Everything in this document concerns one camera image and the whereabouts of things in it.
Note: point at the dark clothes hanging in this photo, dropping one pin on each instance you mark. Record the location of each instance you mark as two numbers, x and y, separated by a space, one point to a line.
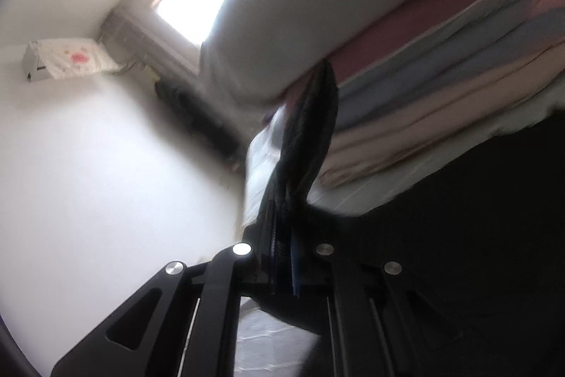
202 121

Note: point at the grey checked bedspread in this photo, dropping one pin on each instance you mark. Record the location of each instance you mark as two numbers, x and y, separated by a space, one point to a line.
265 164

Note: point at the black puffer jacket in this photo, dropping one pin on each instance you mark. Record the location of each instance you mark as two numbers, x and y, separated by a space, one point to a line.
419 248

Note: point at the white air conditioner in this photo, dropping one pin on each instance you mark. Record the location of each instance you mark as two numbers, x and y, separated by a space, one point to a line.
65 58

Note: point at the blue-grey folded blanket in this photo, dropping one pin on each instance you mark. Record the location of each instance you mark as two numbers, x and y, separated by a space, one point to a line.
489 34

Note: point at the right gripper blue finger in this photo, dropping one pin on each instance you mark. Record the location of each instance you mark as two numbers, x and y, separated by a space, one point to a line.
295 256

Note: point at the maroon folded blanket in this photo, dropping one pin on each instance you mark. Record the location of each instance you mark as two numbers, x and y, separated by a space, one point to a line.
414 29

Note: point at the beige folded blanket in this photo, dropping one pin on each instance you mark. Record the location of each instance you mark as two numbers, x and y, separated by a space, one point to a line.
373 146

